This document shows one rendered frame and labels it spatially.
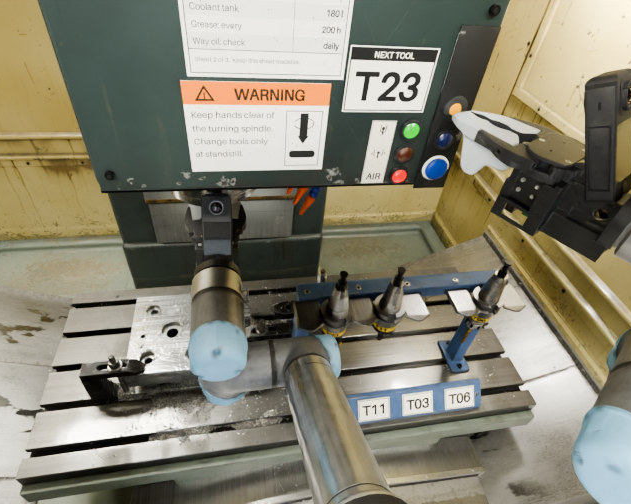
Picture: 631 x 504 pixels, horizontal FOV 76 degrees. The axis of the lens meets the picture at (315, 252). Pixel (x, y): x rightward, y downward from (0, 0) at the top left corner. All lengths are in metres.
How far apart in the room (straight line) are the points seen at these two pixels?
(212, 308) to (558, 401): 1.09
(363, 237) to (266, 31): 1.60
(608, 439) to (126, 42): 0.52
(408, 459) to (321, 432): 0.75
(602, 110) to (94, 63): 0.46
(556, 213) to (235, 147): 0.35
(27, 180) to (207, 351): 1.45
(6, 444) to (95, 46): 1.16
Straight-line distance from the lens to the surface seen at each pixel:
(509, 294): 0.98
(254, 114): 0.47
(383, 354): 1.16
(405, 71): 0.49
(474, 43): 0.51
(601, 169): 0.45
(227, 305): 0.58
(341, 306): 0.77
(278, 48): 0.45
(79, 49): 0.47
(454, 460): 1.28
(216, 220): 0.64
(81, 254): 1.98
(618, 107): 0.45
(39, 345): 1.59
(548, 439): 1.37
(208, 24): 0.44
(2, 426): 1.46
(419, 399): 1.07
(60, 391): 1.18
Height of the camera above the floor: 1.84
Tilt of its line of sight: 43 degrees down
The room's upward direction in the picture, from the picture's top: 7 degrees clockwise
